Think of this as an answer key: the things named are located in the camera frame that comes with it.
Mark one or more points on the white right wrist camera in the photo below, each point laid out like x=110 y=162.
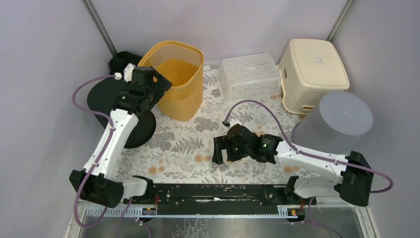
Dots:
x=231 y=122

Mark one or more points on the floral patterned table mat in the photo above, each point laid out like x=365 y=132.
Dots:
x=181 y=152

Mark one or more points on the grey slotted cable duct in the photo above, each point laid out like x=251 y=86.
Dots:
x=161 y=212

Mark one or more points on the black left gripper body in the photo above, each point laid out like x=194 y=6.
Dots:
x=160 y=84

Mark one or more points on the black bucket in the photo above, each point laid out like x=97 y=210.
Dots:
x=101 y=98

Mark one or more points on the white mesh plastic basket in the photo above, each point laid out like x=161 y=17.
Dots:
x=248 y=77

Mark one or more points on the grey plastic bucket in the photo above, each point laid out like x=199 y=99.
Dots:
x=335 y=124

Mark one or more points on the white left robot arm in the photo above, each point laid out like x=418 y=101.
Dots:
x=95 y=182

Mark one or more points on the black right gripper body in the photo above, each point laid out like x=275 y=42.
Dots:
x=234 y=153

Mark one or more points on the large cream plastic basket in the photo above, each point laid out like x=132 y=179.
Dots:
x=310 y=69

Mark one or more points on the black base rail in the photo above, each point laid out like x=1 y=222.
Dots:
x=241 y=197

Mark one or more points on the black crumpled cloth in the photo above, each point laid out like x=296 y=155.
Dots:
x=119 y=62

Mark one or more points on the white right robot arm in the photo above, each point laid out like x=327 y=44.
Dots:
x=337 y=175

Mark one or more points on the yellow plastic waste bin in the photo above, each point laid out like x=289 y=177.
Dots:
x=182 y=65

